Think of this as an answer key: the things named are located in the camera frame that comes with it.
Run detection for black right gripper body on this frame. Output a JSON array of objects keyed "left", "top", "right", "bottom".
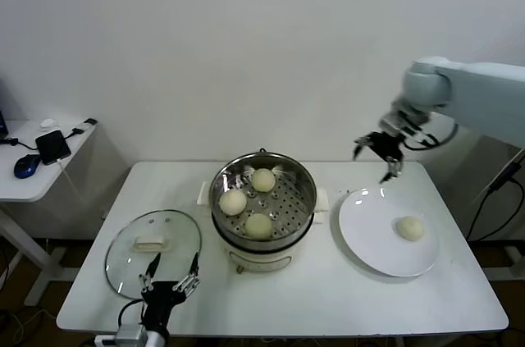
[{"left": 367, "top": 131, "right": 405, "bottom": 160}]

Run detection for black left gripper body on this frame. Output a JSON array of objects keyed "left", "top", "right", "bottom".
[{"left": 140, "top": 280, "right": 190, "bottom": 328}]

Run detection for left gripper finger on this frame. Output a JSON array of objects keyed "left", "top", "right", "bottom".
[
  {"left": 172, "top": 252, "right": 201, "bottom": 295},
  {"left": 138, "top": 251, "right": 162, "bottom": 294}
]

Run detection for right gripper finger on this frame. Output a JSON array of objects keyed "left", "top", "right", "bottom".
[
  {"left": 353, "top": 136, "right": 372, "bottom": 159},
  {"left": 380, "top": 156, "right": 403, "bottom": 184}
]

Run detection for white steamed baozi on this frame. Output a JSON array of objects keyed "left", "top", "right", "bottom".
[
  {"left": 250, "top": 167, "right": 276, "bottom": 193},
  {"left": 244, "top": 212, "right": 274, "bottom": 240},
  {"left": 219, "top": 189, "right": 249, "bottom": 217},
  {"left": 395, "top": 215, "right": 427, "bottom": 242}
]

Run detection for stainless steel steamer basket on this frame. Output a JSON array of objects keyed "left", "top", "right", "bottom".
[{"left": 198, "top": 153, "right": 331, "bottom": 241}]

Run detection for glass pot lid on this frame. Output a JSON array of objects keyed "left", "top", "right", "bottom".
[{"left": 104, "top": 209, "right": 203, "bottom": 298}]

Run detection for white round plate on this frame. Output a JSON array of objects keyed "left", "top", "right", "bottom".
[{"left": 337, "top": 188, "right": 441, "bottom": 278}]

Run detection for cream electric cooking pot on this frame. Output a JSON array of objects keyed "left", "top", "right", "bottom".
[{"left": 212, "top": 211, "right": 325, "bottom": 276}]

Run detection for white side table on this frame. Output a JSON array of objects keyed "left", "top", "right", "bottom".
[{"left": 0, "top": 119, "right": 102, "bottom": 307}]

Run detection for black smartphone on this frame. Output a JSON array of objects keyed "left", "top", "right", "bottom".
[{"left": 34, "top": 130, "right": 72, "bottom": 166}]

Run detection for blue computer mouse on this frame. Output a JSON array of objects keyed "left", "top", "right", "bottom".
[{"left": 14, "top": 153, "right": 43, "bottom": 179}]

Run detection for dark laptop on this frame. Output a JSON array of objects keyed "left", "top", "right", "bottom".
[{"left": 0, "top": 75, "right": 10, "bottom": 139}]

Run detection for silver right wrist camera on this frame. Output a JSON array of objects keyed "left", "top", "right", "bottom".
[{"left": 379, "top": 107, "right": 438, "bottom": 147}]

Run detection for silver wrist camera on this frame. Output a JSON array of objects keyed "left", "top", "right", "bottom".
[
  {"left": 94, "top": 324, "right": 148, "bottom": 347},
  {"left": 379, "top": 107, "right": 438, "bottom": 147}
]

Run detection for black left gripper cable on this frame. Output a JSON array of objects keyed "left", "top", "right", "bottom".
[{"left": 118, "top": 299, "right": 144, "bottom": 326}]

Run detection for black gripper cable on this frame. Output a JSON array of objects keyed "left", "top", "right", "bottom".
[
  {"left": 118, "top": 299, "right": 144, "bottom": 326},
  {"left": 404, "top": 121, "right": 459, "bottom": 153}
]

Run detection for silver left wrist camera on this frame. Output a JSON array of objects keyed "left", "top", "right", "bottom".
[{"left": 94, "top": 324, "right": 148, "bottom": 347}]

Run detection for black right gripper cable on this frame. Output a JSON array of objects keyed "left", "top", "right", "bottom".
[{"left": 404, "top": 121, "right": 459, "bottom": 153}]

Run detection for thin white wall cable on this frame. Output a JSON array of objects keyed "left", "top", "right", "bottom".
[{"left": 463, "top": 148, "right": 525, "bottom": 217}]

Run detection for white phone charging cable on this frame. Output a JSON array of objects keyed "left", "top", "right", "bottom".
[{"left": 57, "top": 158, "right": 89, "bottom": 207}]

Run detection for black laptop cable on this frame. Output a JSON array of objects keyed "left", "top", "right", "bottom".
[{"left": 0, "top": 136, "right": 40, "bottom": 152}]

